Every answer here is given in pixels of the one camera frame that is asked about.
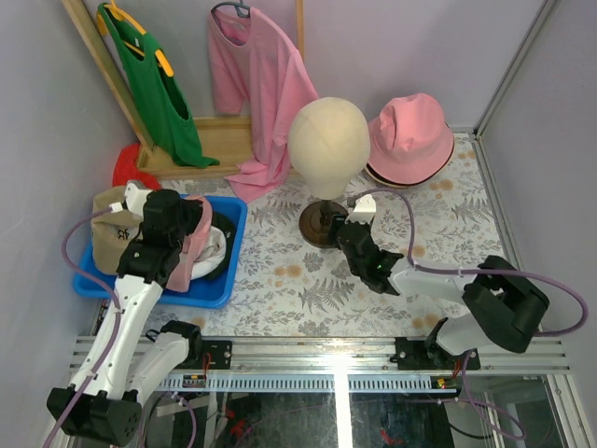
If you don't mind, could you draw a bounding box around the pink baseball cap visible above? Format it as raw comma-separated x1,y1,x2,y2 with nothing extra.
166,195,213,292

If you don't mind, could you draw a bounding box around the beige mannequin head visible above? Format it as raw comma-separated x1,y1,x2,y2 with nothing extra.
287,97,370,200

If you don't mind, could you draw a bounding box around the yellow hanger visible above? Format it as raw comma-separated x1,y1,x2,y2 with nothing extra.
96,1,174,77

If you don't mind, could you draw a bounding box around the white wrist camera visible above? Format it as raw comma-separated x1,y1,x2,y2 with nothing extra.
346,194,377,226
108,180,153,219

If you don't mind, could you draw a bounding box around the green tank top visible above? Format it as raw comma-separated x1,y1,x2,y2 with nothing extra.
96,3,219,169

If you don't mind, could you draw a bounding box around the green and white baseball cap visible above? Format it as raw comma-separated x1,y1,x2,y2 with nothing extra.
205,212,237,280

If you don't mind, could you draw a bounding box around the beige cap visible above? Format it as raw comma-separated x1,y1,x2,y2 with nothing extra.
90,210,141,275

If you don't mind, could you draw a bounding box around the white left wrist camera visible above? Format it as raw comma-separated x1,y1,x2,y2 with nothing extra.
108,180,153,219

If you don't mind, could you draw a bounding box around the wooden clothes rack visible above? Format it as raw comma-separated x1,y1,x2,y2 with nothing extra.
65,1,285,177

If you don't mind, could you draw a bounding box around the aluminium corner post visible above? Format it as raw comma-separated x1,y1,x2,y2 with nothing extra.
473,0,561,139

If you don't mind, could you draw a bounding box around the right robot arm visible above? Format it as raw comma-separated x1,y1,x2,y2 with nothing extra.
335,221,549,370

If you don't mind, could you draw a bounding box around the dark round mannequin stand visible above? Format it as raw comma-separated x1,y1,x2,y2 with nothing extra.
298,200,348,249

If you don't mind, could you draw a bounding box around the blue plastic bin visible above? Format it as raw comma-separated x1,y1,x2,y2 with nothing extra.
72,195,248,309

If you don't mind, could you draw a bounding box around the beige straw hat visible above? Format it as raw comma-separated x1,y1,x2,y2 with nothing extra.
365,165,433,189

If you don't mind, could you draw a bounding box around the pink t-shirt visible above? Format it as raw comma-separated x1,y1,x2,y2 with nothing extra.
208,7,318,203

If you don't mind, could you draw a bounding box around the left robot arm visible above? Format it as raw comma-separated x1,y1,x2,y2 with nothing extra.
43,182,212,447

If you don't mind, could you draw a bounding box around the blue-grey hanger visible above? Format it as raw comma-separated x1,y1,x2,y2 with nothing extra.
211,1,251,18

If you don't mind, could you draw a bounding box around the red cloth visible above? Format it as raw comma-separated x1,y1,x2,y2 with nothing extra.
112,143,161,190

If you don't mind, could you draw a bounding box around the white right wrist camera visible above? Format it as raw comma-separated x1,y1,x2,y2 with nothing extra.
346,194,377,226

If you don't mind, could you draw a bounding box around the floral table mat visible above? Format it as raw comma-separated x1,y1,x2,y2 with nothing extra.
146,133,503,337

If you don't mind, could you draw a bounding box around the pink bucket hat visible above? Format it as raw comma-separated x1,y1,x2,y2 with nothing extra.
368,93,454,162

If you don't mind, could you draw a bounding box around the aluminium mounting rail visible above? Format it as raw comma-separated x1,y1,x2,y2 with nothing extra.
69,335,570,394

